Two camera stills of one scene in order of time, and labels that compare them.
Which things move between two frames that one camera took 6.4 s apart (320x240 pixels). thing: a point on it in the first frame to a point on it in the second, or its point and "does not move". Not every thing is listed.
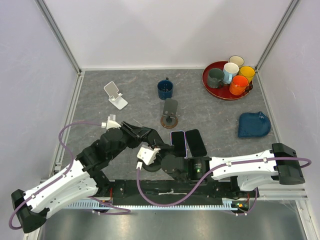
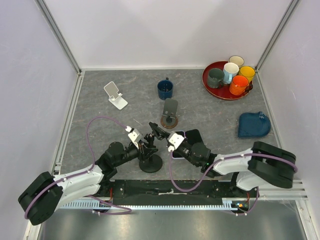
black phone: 196,145 does not move
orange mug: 239,85 does not move
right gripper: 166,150 to 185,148
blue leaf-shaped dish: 252,124 does not move
